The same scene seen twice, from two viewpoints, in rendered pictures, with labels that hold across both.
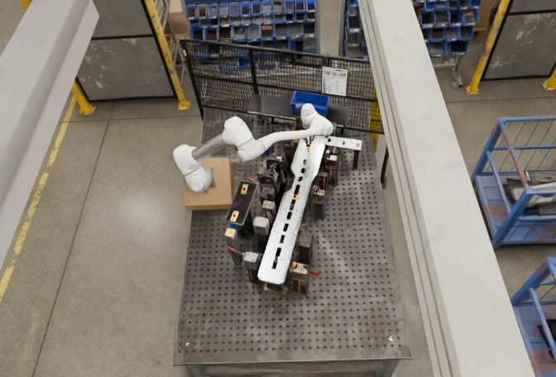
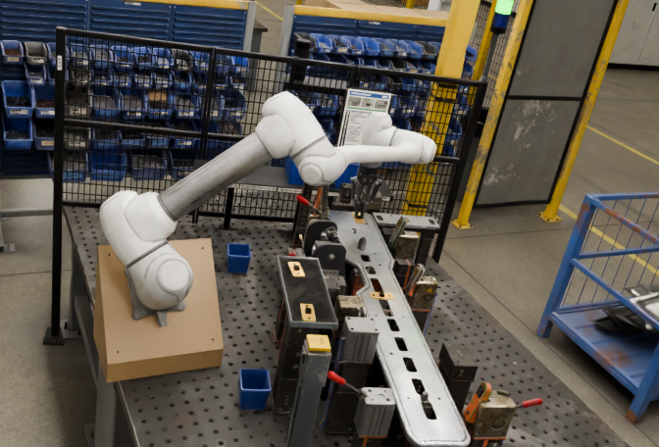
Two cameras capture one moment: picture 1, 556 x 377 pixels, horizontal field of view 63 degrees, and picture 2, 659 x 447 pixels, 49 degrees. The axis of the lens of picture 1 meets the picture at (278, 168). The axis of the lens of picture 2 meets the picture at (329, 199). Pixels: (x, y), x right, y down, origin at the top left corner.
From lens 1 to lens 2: 2.09 m
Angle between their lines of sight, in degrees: 38
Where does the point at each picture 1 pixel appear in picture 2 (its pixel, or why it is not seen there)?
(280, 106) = (261, 174)
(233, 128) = (293, 108)
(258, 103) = not seen: hidden behind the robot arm
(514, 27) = (512, 120)
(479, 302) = not seen: outside the picture
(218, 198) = (190, 338)
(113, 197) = not seen: outside the picture
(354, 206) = (457, 333)
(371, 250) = (535, 394)
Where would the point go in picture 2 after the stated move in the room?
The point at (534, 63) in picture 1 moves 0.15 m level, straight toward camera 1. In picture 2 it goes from (532, 179) to (533, 187)
